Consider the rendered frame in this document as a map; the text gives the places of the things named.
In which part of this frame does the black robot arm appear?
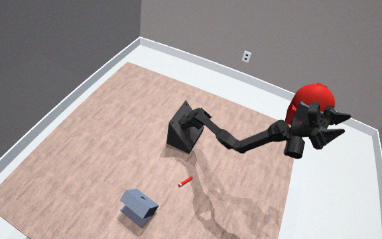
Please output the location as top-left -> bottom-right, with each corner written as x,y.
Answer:
178,102 -> 324,159

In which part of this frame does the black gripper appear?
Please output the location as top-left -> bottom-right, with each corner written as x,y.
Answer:
302,105 -> 351,149

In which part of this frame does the dark grey sloped panel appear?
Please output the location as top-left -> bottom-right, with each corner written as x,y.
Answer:
120,189 -> 159,228

